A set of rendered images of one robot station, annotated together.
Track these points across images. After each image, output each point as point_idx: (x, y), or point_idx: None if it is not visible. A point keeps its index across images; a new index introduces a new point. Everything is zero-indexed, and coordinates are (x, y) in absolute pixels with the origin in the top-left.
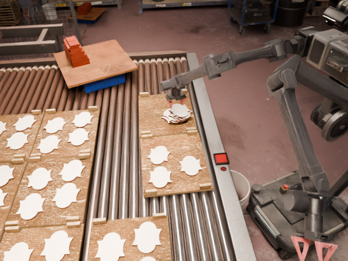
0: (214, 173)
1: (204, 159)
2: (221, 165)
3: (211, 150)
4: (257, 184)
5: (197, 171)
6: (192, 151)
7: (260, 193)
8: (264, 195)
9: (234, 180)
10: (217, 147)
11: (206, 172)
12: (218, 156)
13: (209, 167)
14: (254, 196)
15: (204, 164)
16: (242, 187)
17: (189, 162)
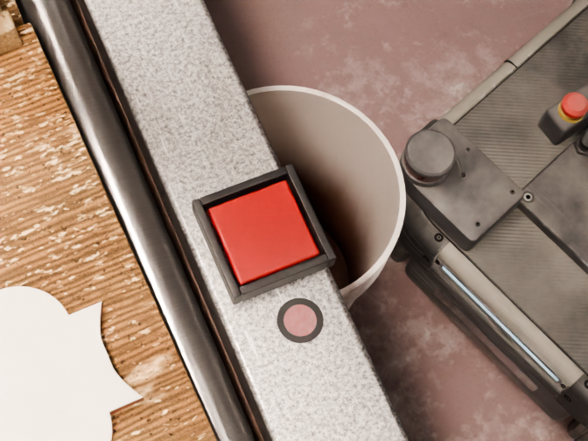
0: (234, 364)
1: (135, 288)
2: (276, 291)
3: (171, 169)
4: (433, 133)
5: (101, 433)
6: (24, 233)
7: (451, 175)
8: (478, 182)
9: (301, 130)
10: (206, 122)
11: (178, 410)
12: (241, 220)
13: (190, 341)
14: (422, 198)
15: (150, 340)
16: (353, 157)
17: (23, 363)
